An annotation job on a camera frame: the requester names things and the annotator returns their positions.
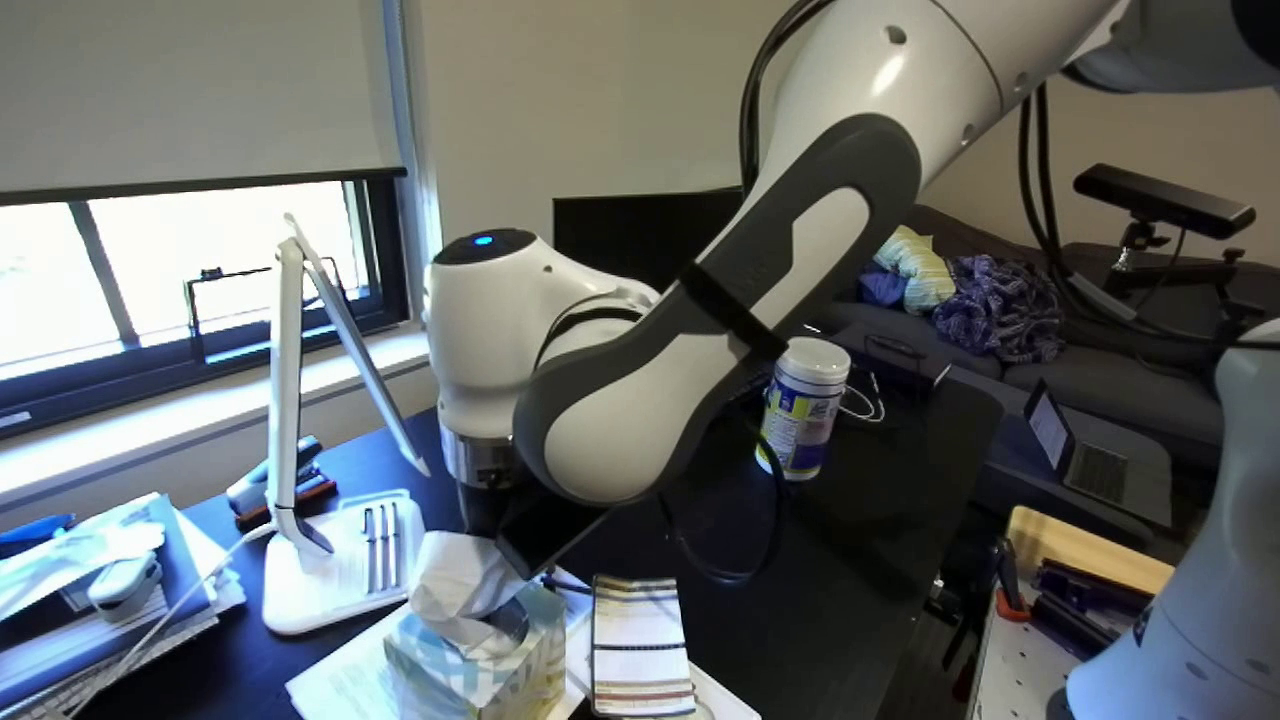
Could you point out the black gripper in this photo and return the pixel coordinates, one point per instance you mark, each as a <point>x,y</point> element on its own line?
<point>514,517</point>

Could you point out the pale green tissue box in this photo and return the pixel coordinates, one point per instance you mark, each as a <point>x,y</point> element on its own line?
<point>483,644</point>

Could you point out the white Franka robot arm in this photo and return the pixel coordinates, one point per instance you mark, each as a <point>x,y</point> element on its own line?
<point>800,202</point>

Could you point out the small black box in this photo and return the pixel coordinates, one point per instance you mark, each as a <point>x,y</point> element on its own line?
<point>906,360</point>

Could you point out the light wooden box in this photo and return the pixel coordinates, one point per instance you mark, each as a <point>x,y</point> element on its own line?
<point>1081,545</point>

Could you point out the white desk lamp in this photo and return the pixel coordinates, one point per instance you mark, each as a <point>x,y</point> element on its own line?
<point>342,565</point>

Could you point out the striped folded cloth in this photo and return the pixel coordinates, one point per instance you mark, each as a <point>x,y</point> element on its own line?
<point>640,644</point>

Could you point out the dark stapler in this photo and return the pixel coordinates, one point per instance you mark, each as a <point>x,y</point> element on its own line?
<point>273,487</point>

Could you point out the white plastic jar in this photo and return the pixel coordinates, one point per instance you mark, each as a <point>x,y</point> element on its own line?
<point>804,407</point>

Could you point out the black computer monitor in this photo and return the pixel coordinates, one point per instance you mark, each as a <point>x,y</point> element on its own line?
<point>640,226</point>

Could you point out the yellow and blue cloth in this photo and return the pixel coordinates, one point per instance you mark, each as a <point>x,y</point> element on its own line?
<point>914,267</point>

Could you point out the purple clothes pile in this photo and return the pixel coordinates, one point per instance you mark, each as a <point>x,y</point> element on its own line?
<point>994,307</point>

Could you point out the white roller blind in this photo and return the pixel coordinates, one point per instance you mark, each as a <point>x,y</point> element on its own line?
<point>187,85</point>

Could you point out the open laptop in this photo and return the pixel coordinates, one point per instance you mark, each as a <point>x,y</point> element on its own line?
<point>1100,462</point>

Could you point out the dark grey sofa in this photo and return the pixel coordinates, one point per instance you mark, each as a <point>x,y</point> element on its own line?
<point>1160,383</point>

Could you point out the black window frame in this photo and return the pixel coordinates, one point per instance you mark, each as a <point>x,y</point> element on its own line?
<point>200,340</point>

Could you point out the black camera on tripod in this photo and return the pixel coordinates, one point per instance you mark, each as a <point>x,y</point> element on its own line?
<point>1160,202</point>

